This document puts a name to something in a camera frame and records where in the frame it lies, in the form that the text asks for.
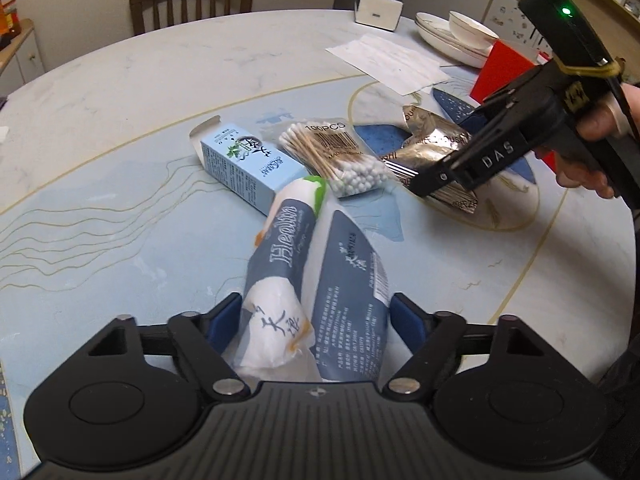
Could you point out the red cardboard box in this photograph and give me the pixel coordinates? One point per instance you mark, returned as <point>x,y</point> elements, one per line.
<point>505,70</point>

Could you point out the white plate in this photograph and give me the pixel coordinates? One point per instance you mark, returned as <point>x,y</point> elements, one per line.
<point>440,40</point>

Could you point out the cotton towel pack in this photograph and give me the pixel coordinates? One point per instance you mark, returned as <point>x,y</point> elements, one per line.
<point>280,270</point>

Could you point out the blue white tissue pack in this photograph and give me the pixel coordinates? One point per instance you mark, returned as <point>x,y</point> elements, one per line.
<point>350,280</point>

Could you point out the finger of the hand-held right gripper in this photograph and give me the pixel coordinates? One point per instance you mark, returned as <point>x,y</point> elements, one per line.
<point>435,182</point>
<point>500,102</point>

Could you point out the person's right hand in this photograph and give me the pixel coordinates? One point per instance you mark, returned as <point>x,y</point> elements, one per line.
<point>592,127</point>

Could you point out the white bowl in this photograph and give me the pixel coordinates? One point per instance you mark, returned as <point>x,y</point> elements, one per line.
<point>472,27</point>

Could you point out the cotton swab pack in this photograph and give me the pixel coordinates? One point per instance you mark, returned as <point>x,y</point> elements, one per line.
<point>335,155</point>

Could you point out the white blue patterned desktop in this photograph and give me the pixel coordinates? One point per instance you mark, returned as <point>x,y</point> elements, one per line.
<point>150,110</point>

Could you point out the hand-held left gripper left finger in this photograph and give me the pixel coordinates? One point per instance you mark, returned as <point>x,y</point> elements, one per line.
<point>225,321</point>

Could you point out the white paper napkin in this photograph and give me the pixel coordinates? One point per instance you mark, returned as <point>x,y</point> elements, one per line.
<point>390,60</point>

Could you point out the white wooden-top cabinet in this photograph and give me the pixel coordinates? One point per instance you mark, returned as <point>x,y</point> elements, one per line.
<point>20,60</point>

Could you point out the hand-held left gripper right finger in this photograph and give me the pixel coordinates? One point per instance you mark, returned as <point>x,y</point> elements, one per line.
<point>404,317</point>

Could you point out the silver foil bag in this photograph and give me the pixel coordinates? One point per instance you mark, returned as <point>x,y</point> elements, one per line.
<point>430,135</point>

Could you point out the wooden chair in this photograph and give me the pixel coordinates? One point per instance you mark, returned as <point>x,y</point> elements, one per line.
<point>190,0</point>

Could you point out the light blue carton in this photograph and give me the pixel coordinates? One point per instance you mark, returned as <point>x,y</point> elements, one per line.
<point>245,170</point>

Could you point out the white tissue box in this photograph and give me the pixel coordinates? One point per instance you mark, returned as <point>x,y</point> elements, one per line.
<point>377,10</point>

